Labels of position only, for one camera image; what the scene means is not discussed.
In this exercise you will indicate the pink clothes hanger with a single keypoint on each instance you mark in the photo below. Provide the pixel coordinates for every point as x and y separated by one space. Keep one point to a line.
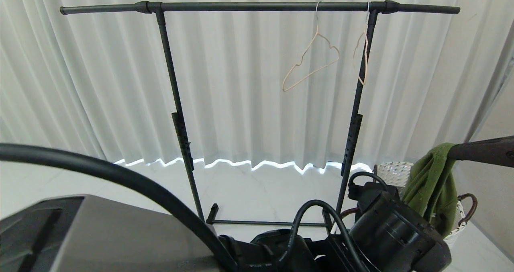
317 33
366 51

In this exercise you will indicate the green shirt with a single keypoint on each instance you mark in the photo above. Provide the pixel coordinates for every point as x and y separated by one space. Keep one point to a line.
433 183

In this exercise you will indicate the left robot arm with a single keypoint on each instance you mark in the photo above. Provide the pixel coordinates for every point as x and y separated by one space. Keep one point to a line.
100 240

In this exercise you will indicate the black clothes rack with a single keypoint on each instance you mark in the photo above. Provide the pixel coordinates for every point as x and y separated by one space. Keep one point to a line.
261 7

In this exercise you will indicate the white laundry basket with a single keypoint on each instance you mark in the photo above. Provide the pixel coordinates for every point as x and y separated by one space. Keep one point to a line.
395 175

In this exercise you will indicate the white curtain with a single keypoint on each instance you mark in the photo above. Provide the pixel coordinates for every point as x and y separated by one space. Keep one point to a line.
241 95

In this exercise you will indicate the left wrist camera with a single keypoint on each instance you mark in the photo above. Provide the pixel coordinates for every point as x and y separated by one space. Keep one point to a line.
373 195

